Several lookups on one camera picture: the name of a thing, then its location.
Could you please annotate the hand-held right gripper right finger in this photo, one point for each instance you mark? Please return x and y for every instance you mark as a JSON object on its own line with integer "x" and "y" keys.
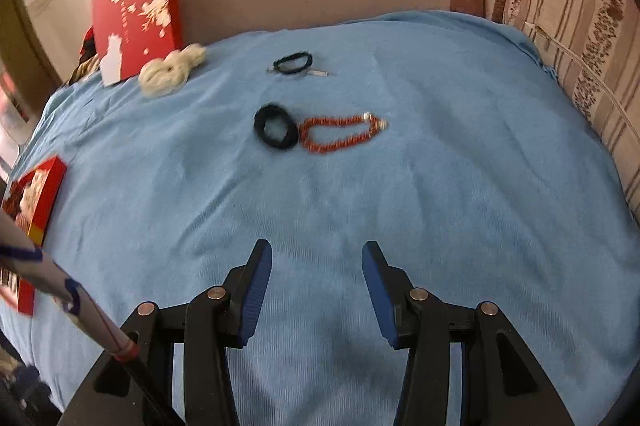
{"x": 380, "y": 301}

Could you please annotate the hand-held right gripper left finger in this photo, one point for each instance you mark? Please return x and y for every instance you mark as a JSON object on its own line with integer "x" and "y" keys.
{"x": 252, "y": 301}

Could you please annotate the red box tray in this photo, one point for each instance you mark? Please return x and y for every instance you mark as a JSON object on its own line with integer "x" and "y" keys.
{"x": 52, "y": 186}

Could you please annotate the light blue blanket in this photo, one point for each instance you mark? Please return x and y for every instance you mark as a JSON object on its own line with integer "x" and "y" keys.
{"x": 400, "y": 206}

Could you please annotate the cream scrunchie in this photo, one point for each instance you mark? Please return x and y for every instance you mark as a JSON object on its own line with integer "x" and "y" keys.
{"x": 167, "y": 71}

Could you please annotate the tan striped cloth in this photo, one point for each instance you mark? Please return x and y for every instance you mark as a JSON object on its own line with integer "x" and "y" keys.
{"x": 85, "y": 71}

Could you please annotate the black and red garment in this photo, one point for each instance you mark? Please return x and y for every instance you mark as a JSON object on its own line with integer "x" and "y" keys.
{"x": 90, "y": 46}

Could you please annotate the red box lid white cat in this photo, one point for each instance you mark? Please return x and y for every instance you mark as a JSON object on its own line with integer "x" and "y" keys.
{"x": 135, "y": 21}

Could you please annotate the striped floral seat cushion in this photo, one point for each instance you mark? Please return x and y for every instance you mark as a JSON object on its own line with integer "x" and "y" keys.
{"x": 590, "y": 31}

